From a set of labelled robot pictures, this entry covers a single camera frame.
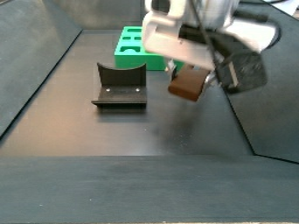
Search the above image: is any black curved fixture stand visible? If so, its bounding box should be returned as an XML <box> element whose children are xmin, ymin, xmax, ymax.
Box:
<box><xmin>92</xmin><ymin>63</ymin><xmax>146</xmax><ymax>107</ymax></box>

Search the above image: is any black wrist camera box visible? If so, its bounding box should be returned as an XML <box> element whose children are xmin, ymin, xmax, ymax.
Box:
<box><xmin>217</xmin><ymin>51</ymin><xmax>266</xmax><ymax>94</ymax></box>

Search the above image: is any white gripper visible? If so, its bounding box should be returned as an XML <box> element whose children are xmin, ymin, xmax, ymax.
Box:
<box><xmin>141</xmin><ymin>0</ymin><xmax>277</xmax><ymax>88</ymax></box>

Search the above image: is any green foam shape board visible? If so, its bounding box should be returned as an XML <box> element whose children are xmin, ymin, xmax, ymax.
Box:
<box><xmin>113</xmin><ymin>25</ymin><xmax>185</xmax><ymax>72</ymax></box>

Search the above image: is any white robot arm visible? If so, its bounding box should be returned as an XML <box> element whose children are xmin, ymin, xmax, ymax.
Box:
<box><xmin>141</xmin><ymin>0</ymin><xmax>281</xmax><ymax>92</ymax></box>

